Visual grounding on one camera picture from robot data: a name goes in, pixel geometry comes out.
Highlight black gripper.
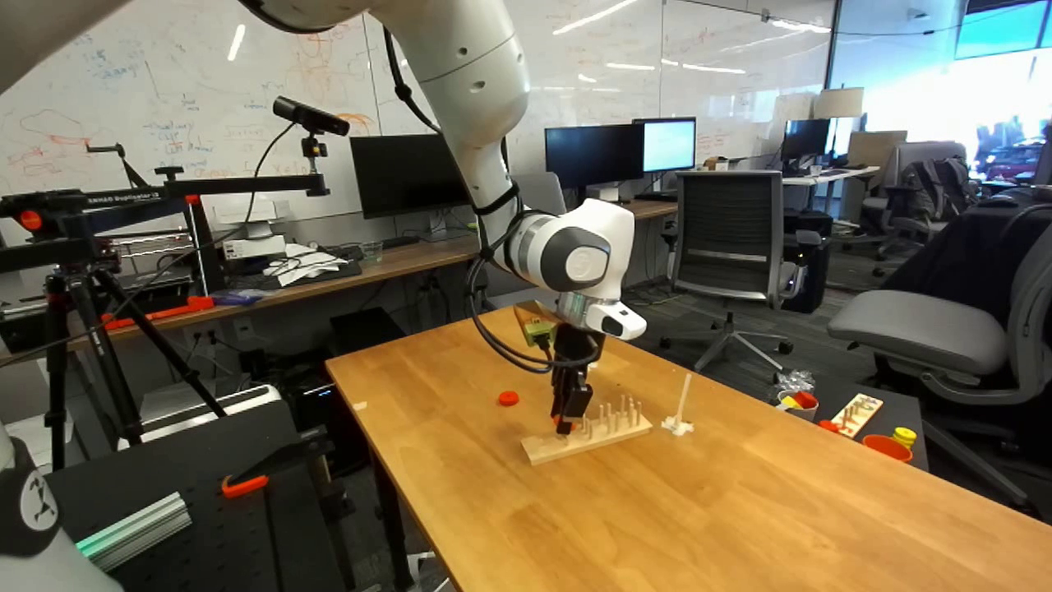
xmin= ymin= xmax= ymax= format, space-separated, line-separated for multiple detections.
xmin=546 ymin=324 xmax=605 ymax=436

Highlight wooden peg stand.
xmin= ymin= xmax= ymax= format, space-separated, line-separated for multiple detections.
xmin=520 ymin=395 xmax=653 ymax=468

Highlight clear plastic peg stand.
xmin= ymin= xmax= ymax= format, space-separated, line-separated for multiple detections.
xmin=657 ymin=369 xmax=701 ymax=442

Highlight clear plastic bag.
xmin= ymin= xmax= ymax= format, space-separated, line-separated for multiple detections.
xmin=771 ymin=367 xmax=818 ymax=402

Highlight black mesh office chair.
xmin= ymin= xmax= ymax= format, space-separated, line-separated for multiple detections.
xmin=653 ymin=167 xmax=795 ymax=376

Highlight long wooden desk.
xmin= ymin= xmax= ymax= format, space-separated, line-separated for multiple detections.
xmin=62 ymin=194 xmax=684 ymax=341

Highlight red measuring cup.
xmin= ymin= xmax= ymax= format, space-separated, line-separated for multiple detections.
xmin=781 ymin=387 xmax=823 ymax=421

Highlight dark computer monitor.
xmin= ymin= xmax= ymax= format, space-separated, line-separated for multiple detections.
xmin=544 ymin=122 xmax=644 ymax=192

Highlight lit screen monitor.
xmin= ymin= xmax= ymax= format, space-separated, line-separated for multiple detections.
xmin=634 ymin=115 xmax=701 ymax=178

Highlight large black monitor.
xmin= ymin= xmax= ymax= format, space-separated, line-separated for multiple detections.
xmin=350 ymin=130 xmax=475 ymax=222

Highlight white papers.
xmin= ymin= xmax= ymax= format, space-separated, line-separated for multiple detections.
xmin=223 ymin=235 xmax=355 ymax=289

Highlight orange plastic cup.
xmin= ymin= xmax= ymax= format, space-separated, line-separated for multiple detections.
xmin=859 ymin=430 xmax=914 ymax=468

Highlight black storage crate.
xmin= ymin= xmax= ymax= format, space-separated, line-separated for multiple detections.
xmin=752 ymin=376 xmax=935 ymax=473

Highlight small distant monitor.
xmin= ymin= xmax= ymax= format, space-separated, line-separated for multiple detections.
xmin=781 ymin=115 xmax=835 ymax=167

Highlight grey office chair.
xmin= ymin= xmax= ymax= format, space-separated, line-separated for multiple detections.
xmin=825 ymin=201 xmax=1052 ymax=520

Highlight black cart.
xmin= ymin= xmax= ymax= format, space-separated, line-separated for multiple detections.
xmin=43 ymin=398 xmax=420 ymax=592

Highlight distant black office chair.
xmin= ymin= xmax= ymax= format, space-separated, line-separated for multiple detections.
xmin=859 ymin=142 xmax=980 ymax=261

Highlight orange bar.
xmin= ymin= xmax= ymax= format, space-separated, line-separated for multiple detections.
xmin=96 ymin=293 xmax=223 ymax=337

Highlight grey metal tube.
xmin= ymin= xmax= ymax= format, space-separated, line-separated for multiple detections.
xmin=68 ymin=492 xmax=193 ymax=577

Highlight yellow-green wrist camera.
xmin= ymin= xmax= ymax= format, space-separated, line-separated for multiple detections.
xmin=512 ymin=307 xmax=558 ymax=351

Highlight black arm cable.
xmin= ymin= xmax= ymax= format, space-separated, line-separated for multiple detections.
xmin=464 ymin=256 xmax=558 ymax=380

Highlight black clamp orange handle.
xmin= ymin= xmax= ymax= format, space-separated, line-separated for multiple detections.
xmin=217 ymin=424 xmax=339 ymax=507

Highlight silver metal rail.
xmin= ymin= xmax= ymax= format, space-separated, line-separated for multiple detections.
xmin=142 ymin=382 xmax=287 ymax=449

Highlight black stereo camera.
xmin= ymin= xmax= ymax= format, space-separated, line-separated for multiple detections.
xmin=269 ymin=91 xmax=355 ymax=142

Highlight black camera tripod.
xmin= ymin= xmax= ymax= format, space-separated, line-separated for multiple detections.
xmin=0 ymin=227 xmax=232 ymax=473

